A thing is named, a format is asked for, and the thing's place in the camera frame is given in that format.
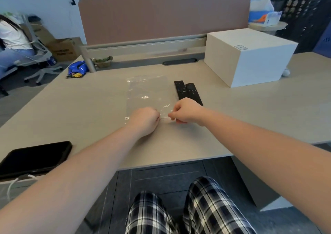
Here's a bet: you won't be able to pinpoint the black remote control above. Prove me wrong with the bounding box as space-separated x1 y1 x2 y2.
174 80 189 100
185 83 204 107

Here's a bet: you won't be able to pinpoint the person's right forearm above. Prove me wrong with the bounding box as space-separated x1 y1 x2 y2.
199 108 331 234

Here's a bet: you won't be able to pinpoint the person's left hand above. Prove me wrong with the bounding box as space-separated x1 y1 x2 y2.
126 107 161 139

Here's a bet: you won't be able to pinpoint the white cube box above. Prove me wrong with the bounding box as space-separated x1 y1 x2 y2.
204 28 299 88

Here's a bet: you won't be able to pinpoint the pink desk divider panel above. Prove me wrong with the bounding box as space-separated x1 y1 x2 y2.
78 0 252 46

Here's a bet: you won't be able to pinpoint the person's left forearm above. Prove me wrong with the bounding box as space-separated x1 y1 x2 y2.
0 125 145 234

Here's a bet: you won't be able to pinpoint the person's right hand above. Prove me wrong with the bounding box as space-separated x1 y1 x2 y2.
168 97 207 127

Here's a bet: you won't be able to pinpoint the tissue packet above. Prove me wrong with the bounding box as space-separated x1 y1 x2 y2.
248 0 283 27

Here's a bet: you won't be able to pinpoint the person's plaid trousers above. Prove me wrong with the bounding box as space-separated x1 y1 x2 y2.
125 176 256 234

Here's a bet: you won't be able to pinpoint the brown cardboard box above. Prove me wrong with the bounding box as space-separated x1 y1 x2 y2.
45 37 84 62

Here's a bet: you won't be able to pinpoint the round white side table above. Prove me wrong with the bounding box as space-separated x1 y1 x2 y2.
248 21 288 35

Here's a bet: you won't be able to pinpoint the grey desk support post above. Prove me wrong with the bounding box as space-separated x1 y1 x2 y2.
79 45 97 73

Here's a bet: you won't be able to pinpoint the white office chair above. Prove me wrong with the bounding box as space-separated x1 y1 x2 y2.
0 14 63 96

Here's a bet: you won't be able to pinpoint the white charging cable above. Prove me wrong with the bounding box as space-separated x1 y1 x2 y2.
6 174 39 202

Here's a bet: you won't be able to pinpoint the green crumpled wrapper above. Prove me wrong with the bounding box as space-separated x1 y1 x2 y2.
93 56 114 68

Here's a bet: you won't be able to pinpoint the blue snack packet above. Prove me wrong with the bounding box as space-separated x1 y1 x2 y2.
66 60 89 79

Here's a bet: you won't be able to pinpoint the black tablet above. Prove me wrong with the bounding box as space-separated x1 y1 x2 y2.
0 141 73 180

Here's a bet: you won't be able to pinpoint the black perforated crate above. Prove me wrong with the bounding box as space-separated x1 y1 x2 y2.
270 0 331 54

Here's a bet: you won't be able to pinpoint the clear plastic bag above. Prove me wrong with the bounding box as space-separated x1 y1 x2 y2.
125 74 179 125

